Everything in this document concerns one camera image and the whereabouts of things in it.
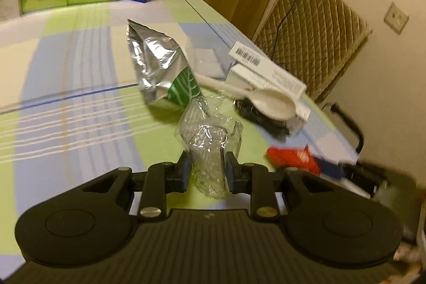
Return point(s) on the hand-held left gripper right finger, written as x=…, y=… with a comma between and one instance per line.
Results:
x=229, y=174

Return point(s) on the white plastic spoon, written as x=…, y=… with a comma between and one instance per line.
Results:
x=273, y=102

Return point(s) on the narrow white barcode box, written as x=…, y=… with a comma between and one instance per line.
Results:
x=266, y=64

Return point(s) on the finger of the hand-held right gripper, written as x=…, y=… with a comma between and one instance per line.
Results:
x=329, y=169

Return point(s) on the red snack packet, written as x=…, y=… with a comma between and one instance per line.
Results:
x=293, y=159

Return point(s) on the quilted cover chair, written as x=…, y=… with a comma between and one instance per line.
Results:
x=316, y=37

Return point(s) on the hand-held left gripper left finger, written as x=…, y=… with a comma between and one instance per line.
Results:
x=185, y=172

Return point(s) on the silver green leaf foil pouch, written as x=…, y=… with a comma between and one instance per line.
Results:
x=149, y=54

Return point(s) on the clear plastic wrapper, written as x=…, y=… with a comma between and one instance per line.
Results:
x=206, y=144

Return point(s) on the checked cloth desktop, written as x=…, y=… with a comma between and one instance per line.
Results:
x=66, y=87

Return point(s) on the wall socket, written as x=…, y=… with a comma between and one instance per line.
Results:
x=396, y=17

